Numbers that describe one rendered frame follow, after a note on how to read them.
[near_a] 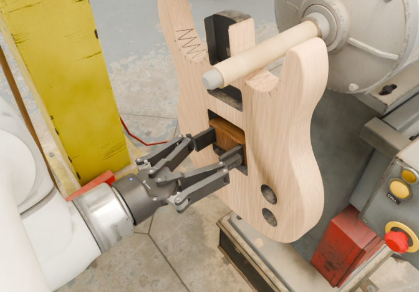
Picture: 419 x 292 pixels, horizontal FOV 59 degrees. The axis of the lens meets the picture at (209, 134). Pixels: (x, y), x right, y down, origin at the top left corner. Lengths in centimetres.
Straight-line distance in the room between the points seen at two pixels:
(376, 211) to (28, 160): 57
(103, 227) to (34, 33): 93
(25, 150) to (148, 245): 133
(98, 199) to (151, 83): 193
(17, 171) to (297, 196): 37
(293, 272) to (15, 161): 111
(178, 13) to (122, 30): 232
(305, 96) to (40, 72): 112
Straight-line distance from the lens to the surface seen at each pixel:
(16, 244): 34
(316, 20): 59
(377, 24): 58
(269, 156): 56
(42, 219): 51
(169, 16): 65
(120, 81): 249
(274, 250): 142
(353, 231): 114
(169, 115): 221
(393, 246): 72
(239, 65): 50
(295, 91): 46
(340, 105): 90
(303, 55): 44
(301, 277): 139
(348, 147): 95
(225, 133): 63
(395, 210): 71
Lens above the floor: 157
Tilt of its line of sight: 49 degrees down
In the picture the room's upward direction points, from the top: straight up
